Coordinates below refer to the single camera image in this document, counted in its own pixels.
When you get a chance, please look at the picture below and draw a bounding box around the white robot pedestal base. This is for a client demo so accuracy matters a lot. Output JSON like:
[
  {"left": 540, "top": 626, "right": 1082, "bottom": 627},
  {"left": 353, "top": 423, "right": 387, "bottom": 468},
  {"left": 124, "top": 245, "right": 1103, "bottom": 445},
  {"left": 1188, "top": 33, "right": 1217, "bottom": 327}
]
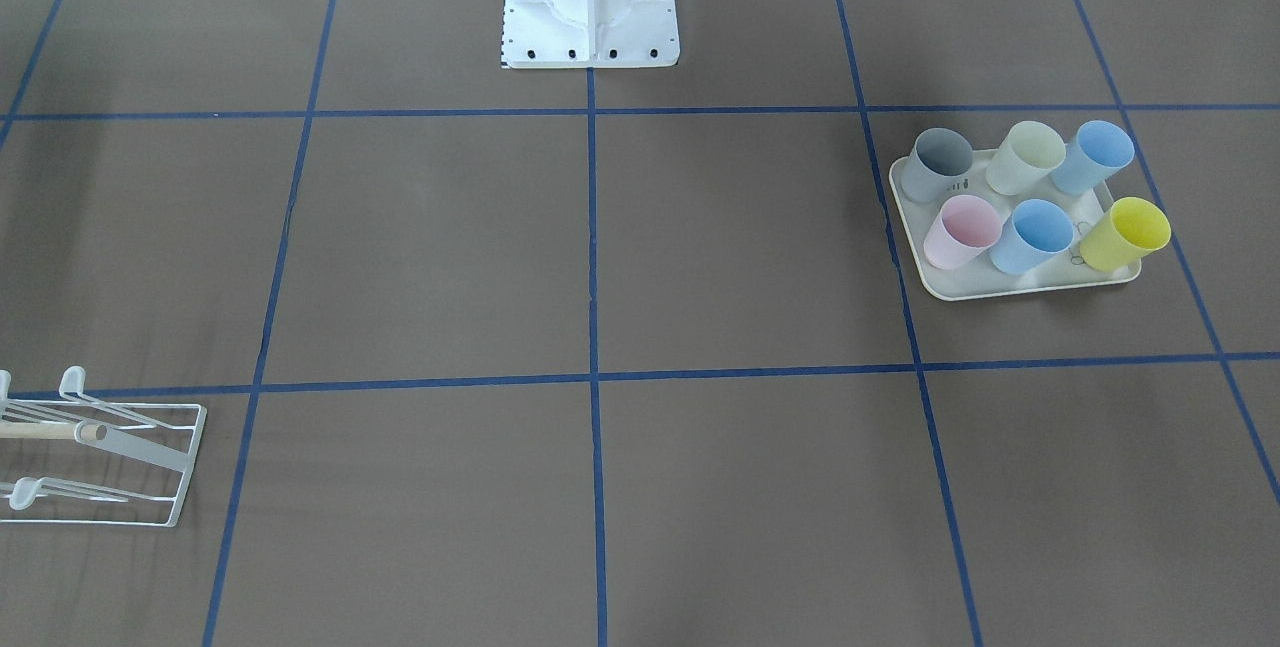
[{"left": 500, "top": 0, "right": 681, "bottom": 70}]

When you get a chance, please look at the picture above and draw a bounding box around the blue plastic cup front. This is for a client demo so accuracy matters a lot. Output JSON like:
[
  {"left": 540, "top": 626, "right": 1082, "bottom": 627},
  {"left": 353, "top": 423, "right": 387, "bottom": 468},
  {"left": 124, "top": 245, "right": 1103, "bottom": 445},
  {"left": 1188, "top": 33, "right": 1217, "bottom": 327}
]
[{"left": 988, "top": 199, "right": 1075, "bottom": 275}]

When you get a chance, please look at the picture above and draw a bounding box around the pink plastic cup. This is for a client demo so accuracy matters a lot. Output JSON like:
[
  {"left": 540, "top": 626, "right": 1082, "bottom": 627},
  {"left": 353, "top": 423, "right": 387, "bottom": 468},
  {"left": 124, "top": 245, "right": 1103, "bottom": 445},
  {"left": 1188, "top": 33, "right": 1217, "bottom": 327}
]
[{"left": 923, "top": 193, "right": 1004, "bottom": 272}]

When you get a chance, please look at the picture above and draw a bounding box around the cream plastic tray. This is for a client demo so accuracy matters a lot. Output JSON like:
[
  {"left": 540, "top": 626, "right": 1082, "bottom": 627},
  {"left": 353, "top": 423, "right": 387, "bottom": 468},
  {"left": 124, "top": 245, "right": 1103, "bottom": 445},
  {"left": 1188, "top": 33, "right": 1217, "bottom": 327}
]
[{"left": 890, "top": 149, "right": 1143, "bottom": 302}]

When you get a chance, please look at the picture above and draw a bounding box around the pale cream plastic cup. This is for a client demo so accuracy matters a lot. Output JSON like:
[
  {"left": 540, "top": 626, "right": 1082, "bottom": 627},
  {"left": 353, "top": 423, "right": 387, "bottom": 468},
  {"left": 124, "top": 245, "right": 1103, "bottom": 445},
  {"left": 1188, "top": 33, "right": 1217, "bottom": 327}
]
[{"left": 986, "top": 120, "right": 1066, "bottom": 196}]

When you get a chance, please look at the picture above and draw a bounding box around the grey plastic cup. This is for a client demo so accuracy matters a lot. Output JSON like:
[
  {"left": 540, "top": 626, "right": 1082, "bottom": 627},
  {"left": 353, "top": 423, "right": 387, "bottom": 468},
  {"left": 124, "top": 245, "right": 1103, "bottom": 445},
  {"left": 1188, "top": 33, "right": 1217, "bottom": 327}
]
[{"left": 899, "top": 127, "right": 974, "bottom": 204}]

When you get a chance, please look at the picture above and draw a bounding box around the yellow plastic cup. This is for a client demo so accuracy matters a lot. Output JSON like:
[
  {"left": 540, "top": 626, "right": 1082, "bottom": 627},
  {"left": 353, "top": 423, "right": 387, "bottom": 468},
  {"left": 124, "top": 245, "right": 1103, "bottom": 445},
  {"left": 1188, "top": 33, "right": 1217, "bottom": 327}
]
[{"left": 1079, "top": 197, "right": 1172, "bottom": 273}]

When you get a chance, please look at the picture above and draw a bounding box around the white wire cup rack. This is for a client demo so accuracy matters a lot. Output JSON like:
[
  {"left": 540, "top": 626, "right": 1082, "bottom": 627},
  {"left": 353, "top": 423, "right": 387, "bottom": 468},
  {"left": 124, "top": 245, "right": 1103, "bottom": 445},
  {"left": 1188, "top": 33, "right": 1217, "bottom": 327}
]
[{"left": 1, "top": 366, "right": 209, "bottom": 527}]

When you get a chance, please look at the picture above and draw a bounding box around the blue plastic cup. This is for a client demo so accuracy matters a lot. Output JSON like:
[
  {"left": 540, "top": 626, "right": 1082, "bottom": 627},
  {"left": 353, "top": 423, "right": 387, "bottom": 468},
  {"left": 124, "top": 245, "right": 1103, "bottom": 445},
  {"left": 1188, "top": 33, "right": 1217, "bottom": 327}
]
[
  {"left": 1050, "top": 120, "right": 1137, "bottom": 195},
  {"left": 988, "top": 199, "right": 1075, "bottom": 275}
]

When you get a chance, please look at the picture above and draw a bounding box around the blue plastic cup rear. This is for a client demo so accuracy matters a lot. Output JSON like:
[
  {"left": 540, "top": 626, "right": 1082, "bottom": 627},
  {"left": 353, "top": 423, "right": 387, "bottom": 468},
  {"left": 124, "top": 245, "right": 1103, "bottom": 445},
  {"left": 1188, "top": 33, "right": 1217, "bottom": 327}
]
[{"left": 1050, "top": 120, "right": 1137, "bottom": 195}]

